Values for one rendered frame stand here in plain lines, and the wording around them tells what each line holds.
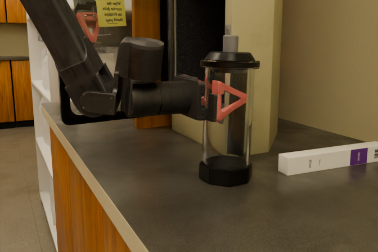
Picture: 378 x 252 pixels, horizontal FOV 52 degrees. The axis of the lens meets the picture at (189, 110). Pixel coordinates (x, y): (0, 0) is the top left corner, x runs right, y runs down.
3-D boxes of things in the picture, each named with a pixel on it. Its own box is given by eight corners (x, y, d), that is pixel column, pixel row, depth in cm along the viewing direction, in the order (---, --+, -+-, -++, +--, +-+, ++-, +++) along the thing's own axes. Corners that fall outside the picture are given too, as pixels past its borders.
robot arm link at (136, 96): (115, 109, 66) (125, 123, 61) (117, 70, 63) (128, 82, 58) (153, 107, 69) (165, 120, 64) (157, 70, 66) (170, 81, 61)
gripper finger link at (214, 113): (232, 76, 71) (187, 77, 67) (255, 80, 65) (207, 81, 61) (230, 112, 73) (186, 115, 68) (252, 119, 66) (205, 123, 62)
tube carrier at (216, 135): (233, 159, 81) (237, 58, 77) (265, 175, 72) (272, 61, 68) (188, 166, 76) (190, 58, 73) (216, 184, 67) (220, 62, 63)
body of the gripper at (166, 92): (181, 75, 72) (144, 76, 69) (208, 81, 63) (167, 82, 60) (180, 109, 73) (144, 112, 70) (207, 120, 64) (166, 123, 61)
